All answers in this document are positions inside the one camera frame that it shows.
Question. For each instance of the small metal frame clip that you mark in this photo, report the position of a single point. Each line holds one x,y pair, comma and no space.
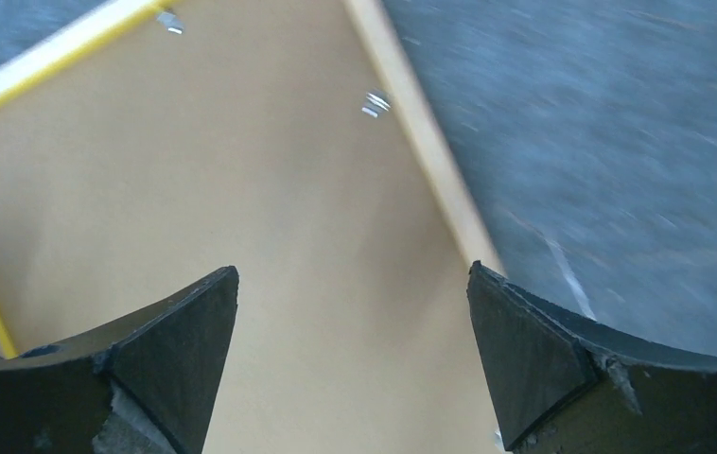
376,103

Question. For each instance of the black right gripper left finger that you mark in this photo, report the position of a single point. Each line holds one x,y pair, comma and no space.
146,382

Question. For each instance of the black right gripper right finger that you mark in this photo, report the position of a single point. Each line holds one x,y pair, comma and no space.
562,383

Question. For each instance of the brown cardboard backing board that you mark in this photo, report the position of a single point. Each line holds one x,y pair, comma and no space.
242,142

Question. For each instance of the orange wooden picture frame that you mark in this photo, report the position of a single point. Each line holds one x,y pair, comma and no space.
379,40

